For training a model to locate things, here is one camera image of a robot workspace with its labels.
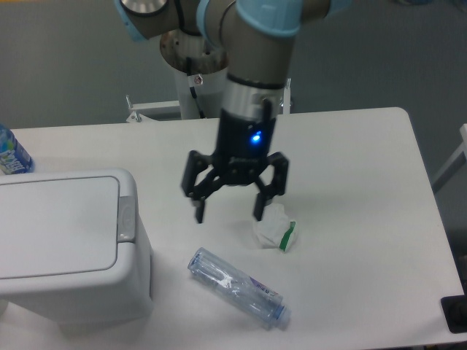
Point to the black clamp at table edge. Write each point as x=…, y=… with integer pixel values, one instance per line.
x=454, y=308

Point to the crumpled white tissue packet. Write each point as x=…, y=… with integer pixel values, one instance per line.
x=276, y=230

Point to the empty clear plastic bottle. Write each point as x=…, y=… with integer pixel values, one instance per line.
x=240, y=289

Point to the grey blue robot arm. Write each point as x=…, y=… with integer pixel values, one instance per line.
x=258, y=39

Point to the white plastic trash can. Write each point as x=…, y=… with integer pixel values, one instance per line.
x=73, y=246

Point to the blue labelled water bottle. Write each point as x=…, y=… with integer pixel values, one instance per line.
x=14, y=157

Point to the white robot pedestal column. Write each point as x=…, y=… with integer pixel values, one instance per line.
x=200, y=95

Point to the white metal base frame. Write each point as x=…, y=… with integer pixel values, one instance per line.
x=171, y=110

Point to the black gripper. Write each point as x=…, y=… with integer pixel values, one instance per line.
x=239, y=158

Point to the white frame at right edge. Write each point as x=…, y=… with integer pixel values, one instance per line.
x=453, y=163

